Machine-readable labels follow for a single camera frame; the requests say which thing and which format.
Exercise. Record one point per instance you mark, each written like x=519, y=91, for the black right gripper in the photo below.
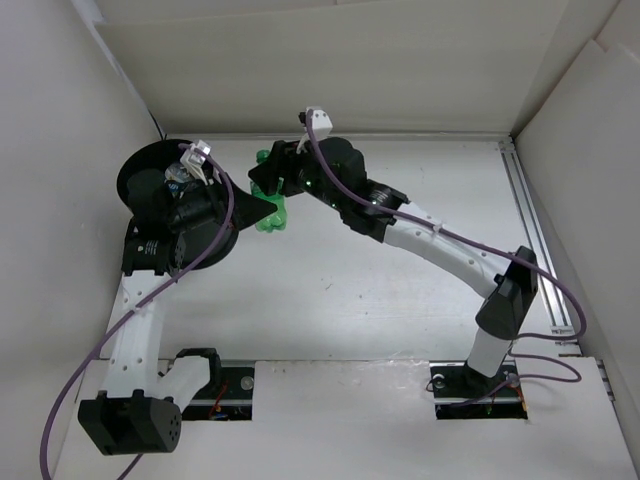
x=283, y=161

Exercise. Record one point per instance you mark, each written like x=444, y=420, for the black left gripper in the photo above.
x=250, y=209

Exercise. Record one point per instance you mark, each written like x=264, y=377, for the green plastic soda bottle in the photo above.
x=276, y=221

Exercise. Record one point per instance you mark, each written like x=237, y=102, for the clear bottle blue green label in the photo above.
x=177, y=177

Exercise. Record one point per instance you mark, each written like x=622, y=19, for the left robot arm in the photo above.
x=137, y=410

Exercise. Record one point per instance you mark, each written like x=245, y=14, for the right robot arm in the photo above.
x=380, y=212

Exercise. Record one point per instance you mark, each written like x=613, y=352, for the black plastic bin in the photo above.
x=150, y=165

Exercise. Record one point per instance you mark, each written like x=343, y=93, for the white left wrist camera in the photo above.
x=194, y=157

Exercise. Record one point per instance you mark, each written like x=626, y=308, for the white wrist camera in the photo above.
x=314, y=120
x=194, y=157

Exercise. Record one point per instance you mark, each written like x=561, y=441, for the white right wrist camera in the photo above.
x=314, y=120

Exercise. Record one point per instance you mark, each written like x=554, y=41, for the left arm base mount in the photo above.
x=232, y=400

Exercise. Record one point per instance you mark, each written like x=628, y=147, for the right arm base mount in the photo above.
x=460, y=393

